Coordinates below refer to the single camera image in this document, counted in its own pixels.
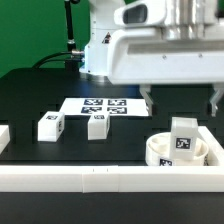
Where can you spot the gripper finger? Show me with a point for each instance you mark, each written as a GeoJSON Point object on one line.
{"type": "Point", "coordinates": [216, 97]}

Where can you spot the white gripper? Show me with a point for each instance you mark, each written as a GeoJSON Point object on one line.
{"type": "Point", "coordinates": [143, 56]}

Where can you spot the white round stool seat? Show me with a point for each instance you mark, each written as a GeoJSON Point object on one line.
{"type": "Point", "coordinates": [164, 150]}

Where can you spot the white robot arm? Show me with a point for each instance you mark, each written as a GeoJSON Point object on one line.
{"type": "Point", "coordinates": [175, 19]}

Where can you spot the white sheet with markers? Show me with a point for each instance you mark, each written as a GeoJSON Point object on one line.
{"type": "Point", "coordinates": [115, 106]}

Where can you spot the black pole stand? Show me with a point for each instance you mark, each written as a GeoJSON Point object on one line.
{"type": "Point", "coordinates": [70, 64]}

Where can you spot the white U-shaped fence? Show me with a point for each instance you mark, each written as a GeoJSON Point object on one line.
{"type": "Point", "coordinates": [89, 179]}

